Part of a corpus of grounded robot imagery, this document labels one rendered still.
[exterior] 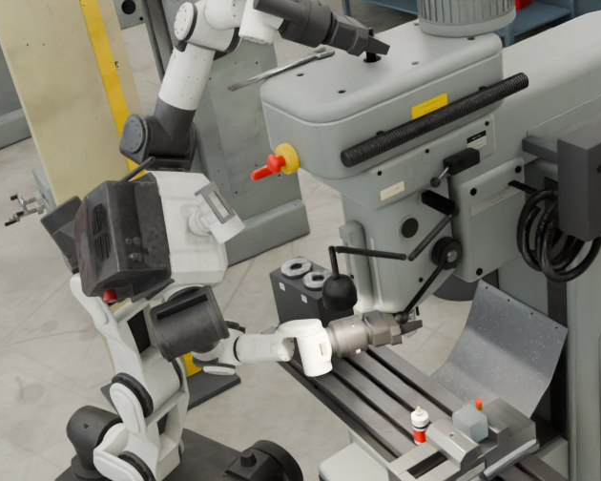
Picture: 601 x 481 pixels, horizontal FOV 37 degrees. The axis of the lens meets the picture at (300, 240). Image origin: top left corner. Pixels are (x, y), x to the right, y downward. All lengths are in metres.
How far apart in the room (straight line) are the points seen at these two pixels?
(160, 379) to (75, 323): 2.37
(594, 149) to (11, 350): 3.53
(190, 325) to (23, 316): 3.12
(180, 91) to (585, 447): 1.42
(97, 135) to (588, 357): 1.99
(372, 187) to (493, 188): 0.33
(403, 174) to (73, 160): 1.91
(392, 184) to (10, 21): 1.85
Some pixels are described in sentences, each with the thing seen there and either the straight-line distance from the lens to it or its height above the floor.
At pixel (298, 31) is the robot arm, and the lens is 1.73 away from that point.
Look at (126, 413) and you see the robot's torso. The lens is 2.48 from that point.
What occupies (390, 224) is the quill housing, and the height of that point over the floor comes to 1.57.
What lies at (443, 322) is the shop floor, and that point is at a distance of 4.19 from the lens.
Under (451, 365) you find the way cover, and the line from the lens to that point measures 2.54.
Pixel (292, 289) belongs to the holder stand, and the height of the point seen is 1.11.
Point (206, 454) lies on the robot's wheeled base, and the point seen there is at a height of 0.57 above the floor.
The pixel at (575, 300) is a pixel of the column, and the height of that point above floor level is 1.18.
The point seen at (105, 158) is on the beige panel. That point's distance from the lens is 3.53.
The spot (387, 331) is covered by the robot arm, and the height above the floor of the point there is 1.26.
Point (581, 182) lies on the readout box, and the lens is 1.81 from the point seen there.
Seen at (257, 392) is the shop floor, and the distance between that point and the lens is 3.97.
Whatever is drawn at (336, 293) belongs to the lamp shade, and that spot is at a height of 1.49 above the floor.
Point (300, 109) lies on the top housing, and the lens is 1.68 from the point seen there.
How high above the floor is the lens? 2.52
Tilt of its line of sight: 30 degrees down
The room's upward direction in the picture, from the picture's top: 11 degrees counter-clockwise
